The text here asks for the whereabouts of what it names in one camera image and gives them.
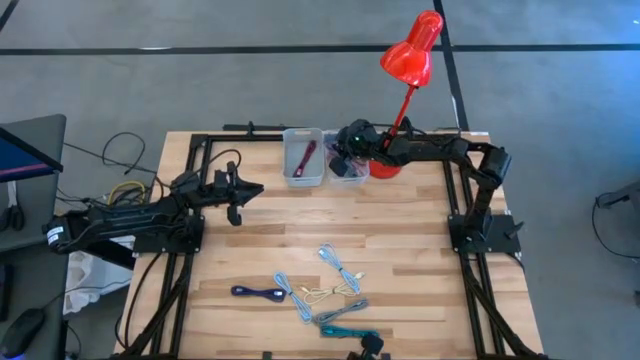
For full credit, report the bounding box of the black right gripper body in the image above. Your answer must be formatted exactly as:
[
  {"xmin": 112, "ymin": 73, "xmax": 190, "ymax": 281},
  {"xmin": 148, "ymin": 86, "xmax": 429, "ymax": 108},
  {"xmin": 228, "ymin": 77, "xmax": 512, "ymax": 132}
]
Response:
[{"xmin": 328, "ymin": 118, "xmax": 381, "ymax": 178}]

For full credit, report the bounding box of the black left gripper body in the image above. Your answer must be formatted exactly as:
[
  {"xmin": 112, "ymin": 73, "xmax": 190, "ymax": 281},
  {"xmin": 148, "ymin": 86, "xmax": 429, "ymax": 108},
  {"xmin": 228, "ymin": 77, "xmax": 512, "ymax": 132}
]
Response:
[{"xmin": 212, "ymin": 159, "xmax": 245, "ymax": 227}]

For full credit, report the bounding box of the red braided cable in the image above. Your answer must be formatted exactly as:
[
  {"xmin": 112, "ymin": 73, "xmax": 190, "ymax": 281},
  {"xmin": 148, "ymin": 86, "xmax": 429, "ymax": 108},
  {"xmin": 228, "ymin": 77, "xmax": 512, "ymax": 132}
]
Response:
[{"xmin": 292, "ymin": 139, "xmax": 318, "ymax": 179}]

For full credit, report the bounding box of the navy purple braided cable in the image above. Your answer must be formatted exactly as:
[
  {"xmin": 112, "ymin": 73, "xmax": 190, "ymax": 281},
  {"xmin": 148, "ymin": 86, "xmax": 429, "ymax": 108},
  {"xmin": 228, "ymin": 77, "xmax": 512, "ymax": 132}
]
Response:
[{"xmin": 230, "ymin": 284, "xmax": 288, "ymax": 303}]

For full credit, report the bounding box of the light blue USB cable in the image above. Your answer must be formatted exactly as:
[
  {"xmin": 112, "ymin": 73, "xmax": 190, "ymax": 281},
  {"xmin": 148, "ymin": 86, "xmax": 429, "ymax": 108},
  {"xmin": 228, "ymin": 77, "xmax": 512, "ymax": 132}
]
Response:
[
  {"xmin": 318, "ymin": 242, "xmax": 363, "ymax": 296},
  {"xmin": 272, "ymin": 271, "xmax": 314, "ymax": 325}
]

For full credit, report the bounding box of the cream white cable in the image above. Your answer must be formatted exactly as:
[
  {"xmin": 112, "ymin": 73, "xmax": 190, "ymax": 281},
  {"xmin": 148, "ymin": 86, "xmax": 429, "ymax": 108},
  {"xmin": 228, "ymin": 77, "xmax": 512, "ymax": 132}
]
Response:
[{"xmin": 298, "ymin": 271, "xmax": 367, "ymax": 306}]

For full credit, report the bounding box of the black white zigzag braided cable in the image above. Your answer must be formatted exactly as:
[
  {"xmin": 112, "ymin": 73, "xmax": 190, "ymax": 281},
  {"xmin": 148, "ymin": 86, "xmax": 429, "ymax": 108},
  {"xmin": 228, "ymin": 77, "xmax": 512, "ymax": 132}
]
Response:
[{"xmin": 311, "ymin": 298, "xmax": 371, "ymax": 326}]

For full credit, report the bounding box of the teal navy braided cable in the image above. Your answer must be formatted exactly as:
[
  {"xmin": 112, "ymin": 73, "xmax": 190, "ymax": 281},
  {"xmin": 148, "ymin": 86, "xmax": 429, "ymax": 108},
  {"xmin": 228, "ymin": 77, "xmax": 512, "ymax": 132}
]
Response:
[{"xmin": 319, "ymin": 324, "xmax": 382, "ymax": 340}]

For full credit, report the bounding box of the clear plastic bin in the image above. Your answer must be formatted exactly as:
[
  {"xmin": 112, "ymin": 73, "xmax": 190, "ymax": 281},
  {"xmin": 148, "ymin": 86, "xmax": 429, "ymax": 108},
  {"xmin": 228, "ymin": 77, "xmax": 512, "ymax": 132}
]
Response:
[{"xmin": 322, "ymin": 128, "xmax": 371, "ymax": 185}]

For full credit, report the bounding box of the grey opaque plastic bin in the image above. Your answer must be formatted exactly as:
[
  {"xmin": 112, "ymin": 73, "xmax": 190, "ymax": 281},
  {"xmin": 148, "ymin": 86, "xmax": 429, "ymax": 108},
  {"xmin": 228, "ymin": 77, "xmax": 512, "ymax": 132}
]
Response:
[{"xmin": 282, "ymin": 127, "xmax": 325, "ymax": 188}]

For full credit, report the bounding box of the red desk lamp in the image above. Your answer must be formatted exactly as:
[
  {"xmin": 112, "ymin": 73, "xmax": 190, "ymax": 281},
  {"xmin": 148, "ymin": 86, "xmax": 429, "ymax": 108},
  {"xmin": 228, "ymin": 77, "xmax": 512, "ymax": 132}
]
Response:
[{"xmin": 368, "ymin": 9, "xmax": 445, "ymax": 180}]

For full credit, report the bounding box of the white plastic bag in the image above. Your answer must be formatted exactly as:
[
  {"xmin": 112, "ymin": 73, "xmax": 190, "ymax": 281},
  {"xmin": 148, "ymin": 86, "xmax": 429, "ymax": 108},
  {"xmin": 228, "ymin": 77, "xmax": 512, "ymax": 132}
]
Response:
[{"xmin": 62, "ymin": 234, "xmax": 137, "ymax": 316}]

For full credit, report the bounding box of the grey desk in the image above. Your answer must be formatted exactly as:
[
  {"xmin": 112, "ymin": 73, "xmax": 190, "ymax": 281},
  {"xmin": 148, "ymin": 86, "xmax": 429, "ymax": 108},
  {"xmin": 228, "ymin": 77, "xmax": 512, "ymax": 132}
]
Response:
[{"xmin": 0, "ymin": 113, "xmax": 71, "ymax": 360}]

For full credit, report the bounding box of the blue screen monitor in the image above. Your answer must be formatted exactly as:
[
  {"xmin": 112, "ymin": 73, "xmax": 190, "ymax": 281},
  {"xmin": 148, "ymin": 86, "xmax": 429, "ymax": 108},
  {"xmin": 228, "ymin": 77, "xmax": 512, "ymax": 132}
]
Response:
[{"xmin": 0, "ymin": 126, "xmax": 65, "ymax": 184}]

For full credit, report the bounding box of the black computer mouse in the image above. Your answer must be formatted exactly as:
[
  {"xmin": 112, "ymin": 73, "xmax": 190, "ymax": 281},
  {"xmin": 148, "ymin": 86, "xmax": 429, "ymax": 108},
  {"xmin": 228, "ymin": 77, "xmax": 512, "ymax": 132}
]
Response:
[{"xmin": 0, "ymin": 307, "xmax": 47, "ymax": 359}]

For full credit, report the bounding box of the black aluminium table frame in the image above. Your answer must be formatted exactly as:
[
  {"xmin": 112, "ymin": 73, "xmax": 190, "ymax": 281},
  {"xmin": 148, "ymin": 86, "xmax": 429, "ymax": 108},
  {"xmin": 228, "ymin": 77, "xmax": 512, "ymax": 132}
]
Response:
[{"xmin": 112, "ymin": 121, "xmax": 551, "ymax": 360}]

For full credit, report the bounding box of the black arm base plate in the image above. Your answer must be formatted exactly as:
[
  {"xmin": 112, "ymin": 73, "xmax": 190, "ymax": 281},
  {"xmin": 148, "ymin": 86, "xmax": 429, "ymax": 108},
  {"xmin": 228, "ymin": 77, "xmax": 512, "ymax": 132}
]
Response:
[
  {"xmin": 132, "ymin": 214, "xmax": 206, "ymax": 255},
  {"xmin": 448, "ymin": 213, "xmax": 521, "ymax": 255}
]

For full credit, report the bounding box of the yellow cable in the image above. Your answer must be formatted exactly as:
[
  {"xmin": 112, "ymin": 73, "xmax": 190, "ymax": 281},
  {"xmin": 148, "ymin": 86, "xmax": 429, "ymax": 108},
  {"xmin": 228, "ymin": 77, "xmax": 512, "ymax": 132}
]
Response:
[{"xmin": 106, "ymin": 180, "xmax": 147, "ymax": 207}]

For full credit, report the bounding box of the black floor cable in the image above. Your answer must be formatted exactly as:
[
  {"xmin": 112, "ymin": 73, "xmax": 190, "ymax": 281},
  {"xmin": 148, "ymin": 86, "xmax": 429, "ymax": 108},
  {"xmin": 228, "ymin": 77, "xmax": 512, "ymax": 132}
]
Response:
[{"xmin": 62, "ymin": 131, "xmax": 159, "ymax": 176}]

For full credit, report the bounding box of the black table-level camera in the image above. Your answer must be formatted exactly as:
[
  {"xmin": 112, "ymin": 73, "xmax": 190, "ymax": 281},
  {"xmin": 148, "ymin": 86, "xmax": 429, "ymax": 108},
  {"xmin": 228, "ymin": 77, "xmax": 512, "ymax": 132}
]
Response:
[{"xmin": 348, "ymin": 333, "xmax": 386, "ymax": 360}]

